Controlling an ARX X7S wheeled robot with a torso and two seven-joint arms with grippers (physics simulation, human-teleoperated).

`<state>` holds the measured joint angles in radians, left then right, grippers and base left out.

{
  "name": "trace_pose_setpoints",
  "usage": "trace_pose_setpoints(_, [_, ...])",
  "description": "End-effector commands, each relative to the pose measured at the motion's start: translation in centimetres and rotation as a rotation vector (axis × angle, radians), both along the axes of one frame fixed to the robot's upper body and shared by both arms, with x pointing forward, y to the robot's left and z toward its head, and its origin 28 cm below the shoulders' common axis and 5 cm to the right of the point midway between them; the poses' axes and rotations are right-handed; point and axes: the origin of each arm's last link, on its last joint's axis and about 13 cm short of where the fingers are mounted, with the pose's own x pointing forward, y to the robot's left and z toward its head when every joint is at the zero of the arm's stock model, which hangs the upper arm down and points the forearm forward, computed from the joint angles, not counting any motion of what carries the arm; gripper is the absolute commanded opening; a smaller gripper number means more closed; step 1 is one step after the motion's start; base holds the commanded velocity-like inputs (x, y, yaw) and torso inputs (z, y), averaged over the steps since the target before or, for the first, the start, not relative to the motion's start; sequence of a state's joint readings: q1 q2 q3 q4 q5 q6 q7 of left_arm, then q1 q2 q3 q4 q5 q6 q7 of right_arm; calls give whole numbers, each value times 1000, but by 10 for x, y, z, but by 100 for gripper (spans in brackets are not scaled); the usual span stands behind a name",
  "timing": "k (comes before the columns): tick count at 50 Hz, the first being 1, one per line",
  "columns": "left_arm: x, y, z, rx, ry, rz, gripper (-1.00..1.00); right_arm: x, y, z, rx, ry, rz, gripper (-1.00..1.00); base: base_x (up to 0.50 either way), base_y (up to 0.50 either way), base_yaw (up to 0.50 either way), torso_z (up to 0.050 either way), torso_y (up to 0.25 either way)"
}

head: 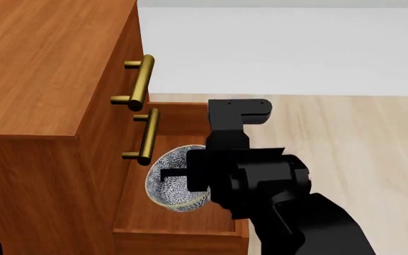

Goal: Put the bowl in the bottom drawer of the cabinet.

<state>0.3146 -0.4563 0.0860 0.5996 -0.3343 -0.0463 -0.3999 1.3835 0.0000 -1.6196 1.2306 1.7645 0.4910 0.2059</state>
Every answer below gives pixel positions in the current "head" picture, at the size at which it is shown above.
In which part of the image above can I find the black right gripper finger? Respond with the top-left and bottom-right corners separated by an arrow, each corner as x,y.
160,168 -> 188,183

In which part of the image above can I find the blue white patterned bowl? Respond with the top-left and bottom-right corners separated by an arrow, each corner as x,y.
146,144 -> 213,213

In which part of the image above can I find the open wooden drawer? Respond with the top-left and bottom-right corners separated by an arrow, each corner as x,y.
113,100 -> 251,255

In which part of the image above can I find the wooden cabinet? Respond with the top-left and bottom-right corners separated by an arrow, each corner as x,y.
0,0 -> 152,255

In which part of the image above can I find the small brass bar handle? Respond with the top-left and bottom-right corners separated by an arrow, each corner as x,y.
121,108 -> 162,166

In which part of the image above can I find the black gripper camera mount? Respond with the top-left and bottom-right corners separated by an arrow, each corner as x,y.
208,98 -> 273,132

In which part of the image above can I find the large brass bar handle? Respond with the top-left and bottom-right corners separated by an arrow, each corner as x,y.
110,54 -> 156,113

